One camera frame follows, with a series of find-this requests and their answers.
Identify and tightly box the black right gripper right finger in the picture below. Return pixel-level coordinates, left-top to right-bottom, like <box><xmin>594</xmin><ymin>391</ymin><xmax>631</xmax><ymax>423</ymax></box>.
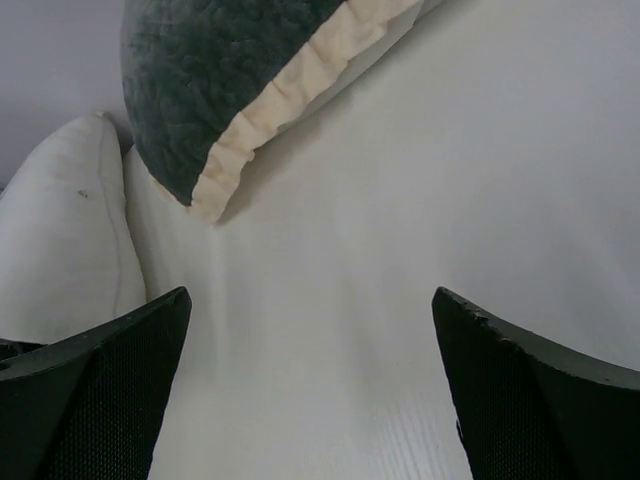
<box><xmin>432</xmin><ymin>287</ymin><xmax>639</xmax><ymax>479</ymax></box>

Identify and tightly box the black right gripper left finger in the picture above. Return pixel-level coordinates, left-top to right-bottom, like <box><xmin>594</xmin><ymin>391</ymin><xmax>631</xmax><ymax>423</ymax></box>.
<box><xmin>1</xmin><ymin>287</ymin><xmax>192</xmax><ymax>479</ymax></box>

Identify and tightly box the grey pillowcase with cream frill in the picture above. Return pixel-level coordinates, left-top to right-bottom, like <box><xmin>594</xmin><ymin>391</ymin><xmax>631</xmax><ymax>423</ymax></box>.
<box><xmin>120</xmin><ymin>1</ymin><xmax>421</xmax><ymax>223</ymax></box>

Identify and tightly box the bare white pillow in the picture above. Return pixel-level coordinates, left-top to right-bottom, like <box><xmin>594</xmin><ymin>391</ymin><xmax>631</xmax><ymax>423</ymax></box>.
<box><xmin>1</xmin><ymin>114</ymin><xmax>146</xmax><ymax>344</ymax></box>

